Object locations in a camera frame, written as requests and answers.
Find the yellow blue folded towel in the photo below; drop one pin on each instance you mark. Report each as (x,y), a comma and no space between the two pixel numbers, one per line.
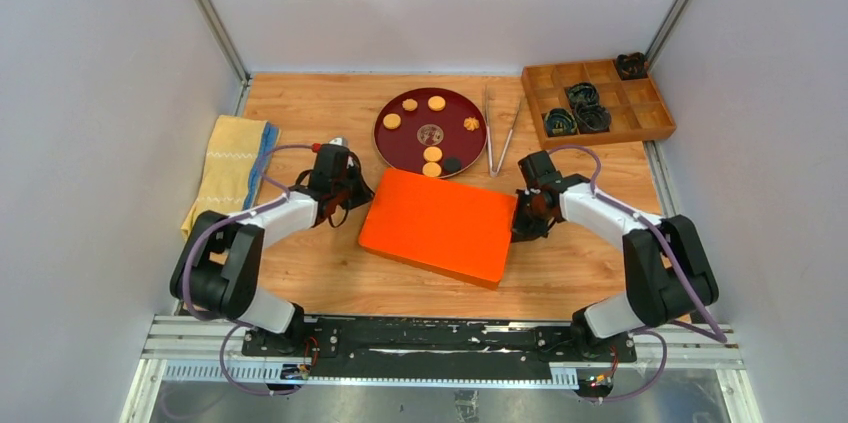
(231,175)

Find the dark patterned rolled item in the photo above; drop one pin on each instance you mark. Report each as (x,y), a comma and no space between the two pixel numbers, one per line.
(559,122)
(592,118)
(631,66)
(583,93)

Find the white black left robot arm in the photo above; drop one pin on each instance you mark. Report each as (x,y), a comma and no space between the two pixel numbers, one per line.
(217,274)

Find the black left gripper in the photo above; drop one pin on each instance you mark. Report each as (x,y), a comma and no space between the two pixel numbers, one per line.
(365,194)

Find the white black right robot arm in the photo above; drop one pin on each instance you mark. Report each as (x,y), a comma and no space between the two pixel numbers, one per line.
(667,271)

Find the black sandwich cookie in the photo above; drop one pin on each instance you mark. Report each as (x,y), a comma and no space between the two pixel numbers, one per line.
(451,165)

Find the orange box lid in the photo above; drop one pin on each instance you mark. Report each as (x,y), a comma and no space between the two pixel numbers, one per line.
(452,229)

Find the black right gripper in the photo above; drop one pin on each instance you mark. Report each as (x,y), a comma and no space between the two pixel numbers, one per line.
(523,231)

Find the dark red round plate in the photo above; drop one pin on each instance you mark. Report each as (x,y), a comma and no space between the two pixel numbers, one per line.
(403,148)

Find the swirl butter cookie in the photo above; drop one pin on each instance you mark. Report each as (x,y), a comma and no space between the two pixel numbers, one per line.
(471,124)
(409,105)

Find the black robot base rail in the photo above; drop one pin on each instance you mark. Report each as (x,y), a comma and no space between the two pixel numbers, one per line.
(429,352)

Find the wooden compartment tray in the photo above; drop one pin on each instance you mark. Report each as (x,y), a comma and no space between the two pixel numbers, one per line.
(637,109)

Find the round yellow biscuit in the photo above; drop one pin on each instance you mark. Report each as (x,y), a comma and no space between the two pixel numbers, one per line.
(432,169)
(433,154)
(392,121)
(436,103)

